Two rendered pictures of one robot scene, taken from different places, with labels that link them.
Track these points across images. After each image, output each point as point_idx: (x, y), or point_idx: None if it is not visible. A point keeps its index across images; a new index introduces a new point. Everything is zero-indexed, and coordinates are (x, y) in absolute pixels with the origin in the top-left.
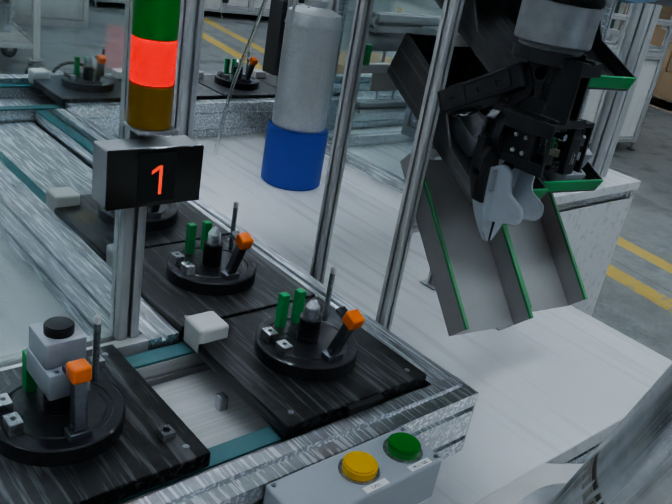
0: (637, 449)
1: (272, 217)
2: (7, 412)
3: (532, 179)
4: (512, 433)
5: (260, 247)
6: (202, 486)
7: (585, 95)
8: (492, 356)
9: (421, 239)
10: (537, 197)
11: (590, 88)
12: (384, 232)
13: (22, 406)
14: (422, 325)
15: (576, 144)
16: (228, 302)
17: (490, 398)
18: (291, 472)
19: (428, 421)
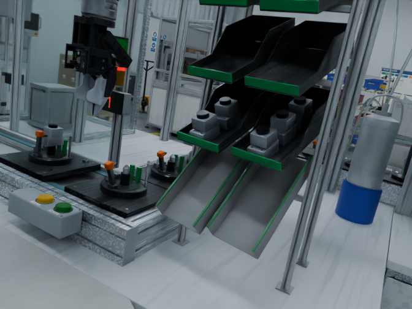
0: None
1: (297, 213)
2: (43, 148)
3: (94, 82)
4: (151, 286)
5: None
6: (27, 178)
7: (79, 30)
8: (236, 283)
9: (360, 260)
10: (90, 89)
11: (263, 89)
12: (344, 246)
13: None
14: (242, 257)
15: (83, 57)
16: (149, 178)
17: (183, 279)
18: (39, 189)
19: (97, 221)
